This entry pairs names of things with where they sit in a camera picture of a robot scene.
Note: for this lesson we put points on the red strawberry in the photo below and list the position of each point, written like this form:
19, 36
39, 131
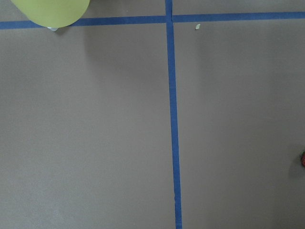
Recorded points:
302, 159

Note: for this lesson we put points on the yellow cup on rack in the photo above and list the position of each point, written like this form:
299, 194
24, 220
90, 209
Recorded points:
52, 13

